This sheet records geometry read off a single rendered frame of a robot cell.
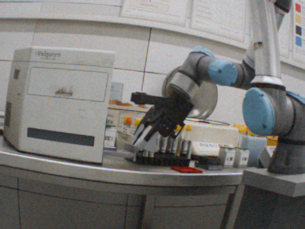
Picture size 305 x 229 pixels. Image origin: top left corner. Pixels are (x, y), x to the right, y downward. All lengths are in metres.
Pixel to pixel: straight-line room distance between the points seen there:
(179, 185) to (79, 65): 0.44
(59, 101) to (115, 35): 0.80
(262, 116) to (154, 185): 0.41
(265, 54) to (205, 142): 0.72
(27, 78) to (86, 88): 0.20
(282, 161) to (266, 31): 0.37
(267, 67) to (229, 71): 0.23
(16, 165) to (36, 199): 0.78
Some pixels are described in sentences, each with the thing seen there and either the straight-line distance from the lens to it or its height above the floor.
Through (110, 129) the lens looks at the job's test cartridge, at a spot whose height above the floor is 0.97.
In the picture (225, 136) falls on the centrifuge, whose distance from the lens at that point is 2.21.
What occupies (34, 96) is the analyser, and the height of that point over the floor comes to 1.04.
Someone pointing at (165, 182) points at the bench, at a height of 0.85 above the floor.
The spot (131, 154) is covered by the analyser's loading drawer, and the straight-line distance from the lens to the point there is 1.75.
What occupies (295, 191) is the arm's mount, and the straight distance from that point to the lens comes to 1.45.
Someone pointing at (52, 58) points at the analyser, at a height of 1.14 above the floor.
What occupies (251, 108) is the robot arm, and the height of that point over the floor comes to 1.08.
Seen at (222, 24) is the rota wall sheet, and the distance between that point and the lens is 2.62.
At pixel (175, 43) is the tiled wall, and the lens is 2.50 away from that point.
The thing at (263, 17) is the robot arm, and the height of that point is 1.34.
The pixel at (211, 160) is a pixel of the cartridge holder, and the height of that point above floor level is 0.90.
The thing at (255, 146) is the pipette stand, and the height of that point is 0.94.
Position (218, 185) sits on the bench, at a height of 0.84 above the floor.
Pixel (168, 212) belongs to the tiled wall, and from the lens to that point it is 2.59.
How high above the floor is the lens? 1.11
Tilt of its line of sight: 3 degrees down
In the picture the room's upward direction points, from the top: 8 degrees clockwise
